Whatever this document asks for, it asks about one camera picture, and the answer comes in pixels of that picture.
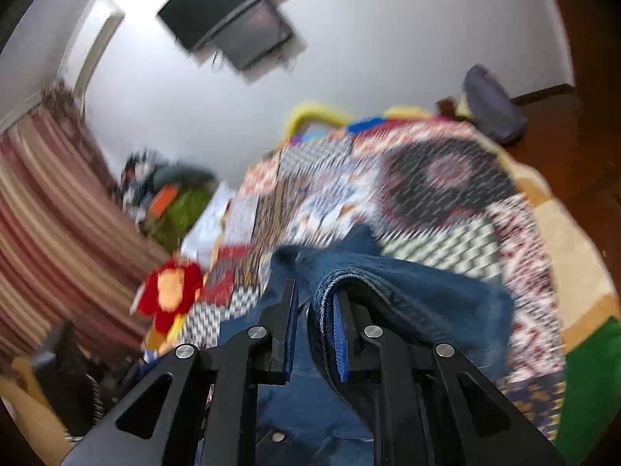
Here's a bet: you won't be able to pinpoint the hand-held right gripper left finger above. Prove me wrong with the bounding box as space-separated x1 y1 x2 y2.
61 279 299 466

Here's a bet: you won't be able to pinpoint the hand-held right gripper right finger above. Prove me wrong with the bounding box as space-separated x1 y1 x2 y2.
334 289 566 466

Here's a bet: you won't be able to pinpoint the blue denim jeans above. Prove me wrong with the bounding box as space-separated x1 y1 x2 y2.
255 226 516 466

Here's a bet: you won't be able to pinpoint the red and yellow plush toy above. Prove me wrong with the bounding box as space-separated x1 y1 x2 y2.
130 258 207 350

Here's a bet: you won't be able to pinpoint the white pillow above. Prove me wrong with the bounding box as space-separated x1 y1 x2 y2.
181 182 234 267

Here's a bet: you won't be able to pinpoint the green cloth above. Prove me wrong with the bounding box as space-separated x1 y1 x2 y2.
146 187 217 253

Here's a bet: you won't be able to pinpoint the orange cloth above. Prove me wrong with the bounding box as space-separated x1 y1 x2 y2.
147 184 178 217

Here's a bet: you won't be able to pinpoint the patchwork printed quilt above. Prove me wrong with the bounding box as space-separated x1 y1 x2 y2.
141 119 568 442

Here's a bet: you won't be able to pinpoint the dark grey plush toy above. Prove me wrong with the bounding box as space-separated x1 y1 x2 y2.
154 162 220 186

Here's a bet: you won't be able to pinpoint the black chair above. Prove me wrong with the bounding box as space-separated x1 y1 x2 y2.
31 320 123 438

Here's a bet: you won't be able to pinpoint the beige and green rug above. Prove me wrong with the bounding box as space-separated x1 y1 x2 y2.
505 155 621 453

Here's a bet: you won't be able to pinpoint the red striped curtain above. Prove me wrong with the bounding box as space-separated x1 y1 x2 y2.
0 82 172 365

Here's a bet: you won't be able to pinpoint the yellow tube frame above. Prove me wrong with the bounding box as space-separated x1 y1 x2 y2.
284 102 353 139

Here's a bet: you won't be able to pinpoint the black wall television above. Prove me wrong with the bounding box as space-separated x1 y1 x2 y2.
155 0 309 84

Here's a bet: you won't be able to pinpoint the white door frame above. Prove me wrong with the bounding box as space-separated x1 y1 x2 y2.
62 0 128 123

